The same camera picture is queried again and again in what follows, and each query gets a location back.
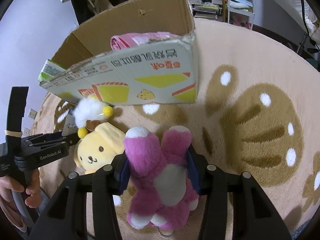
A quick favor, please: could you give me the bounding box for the black hanging garment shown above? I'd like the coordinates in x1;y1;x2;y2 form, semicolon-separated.
71;0;94;25

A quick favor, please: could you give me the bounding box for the white fluffy pompom toy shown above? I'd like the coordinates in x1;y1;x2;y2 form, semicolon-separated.
73;98;114;139

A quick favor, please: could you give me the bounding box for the cream duvet bundle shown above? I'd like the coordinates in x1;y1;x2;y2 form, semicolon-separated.
274;0;319;45

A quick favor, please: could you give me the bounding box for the white wall socket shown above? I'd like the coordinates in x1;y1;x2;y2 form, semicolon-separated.
23;127;30;137
28;108;37;120

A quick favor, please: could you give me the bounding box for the stack of books right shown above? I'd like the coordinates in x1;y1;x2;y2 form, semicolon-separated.
188;0;224;22

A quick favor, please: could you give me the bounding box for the white wall socket upper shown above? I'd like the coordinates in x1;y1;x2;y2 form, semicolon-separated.
28;108;37;120

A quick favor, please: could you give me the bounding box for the person's left hand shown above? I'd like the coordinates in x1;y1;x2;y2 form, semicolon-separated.
1;169;42;208

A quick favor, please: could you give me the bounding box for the brown cardboard box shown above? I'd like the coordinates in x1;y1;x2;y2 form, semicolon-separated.
40;0;199;105

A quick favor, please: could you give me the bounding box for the green white tissue pack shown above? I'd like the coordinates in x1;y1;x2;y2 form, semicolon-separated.
37;60;66;82

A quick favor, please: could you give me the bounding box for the white wall socket lower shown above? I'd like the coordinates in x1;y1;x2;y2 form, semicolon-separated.
23;127;30;137

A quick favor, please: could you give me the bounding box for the white metal trolley cart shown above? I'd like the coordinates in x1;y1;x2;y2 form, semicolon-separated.
227;0;256;30

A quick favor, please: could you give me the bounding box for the beige brown patterned rug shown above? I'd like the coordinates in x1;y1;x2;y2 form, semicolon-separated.
31;18;319;239

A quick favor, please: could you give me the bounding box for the pink bear plush toy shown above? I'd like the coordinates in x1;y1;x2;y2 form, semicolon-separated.
124;126;199;231

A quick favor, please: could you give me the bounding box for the pink folded plastic bag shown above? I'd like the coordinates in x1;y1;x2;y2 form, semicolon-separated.
110;31;180;50

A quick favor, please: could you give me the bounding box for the yellow dog plush toy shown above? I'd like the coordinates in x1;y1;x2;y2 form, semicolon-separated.
74;122;125;174

